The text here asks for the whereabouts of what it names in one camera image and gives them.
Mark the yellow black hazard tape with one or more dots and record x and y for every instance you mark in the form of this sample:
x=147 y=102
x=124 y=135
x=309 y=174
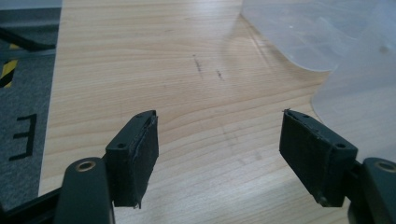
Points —
x=7 y=70

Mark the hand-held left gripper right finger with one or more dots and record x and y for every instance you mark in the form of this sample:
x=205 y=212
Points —
x=311 y=155

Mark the translucent plastic bag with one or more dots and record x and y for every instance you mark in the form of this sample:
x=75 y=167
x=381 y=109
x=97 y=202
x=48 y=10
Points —
x=358 y=46

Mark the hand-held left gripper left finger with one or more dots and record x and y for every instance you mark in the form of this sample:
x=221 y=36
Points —
x=132 y=165

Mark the black tape floor mark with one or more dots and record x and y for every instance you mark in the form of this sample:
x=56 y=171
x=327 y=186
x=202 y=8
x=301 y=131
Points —
x=28 y=137

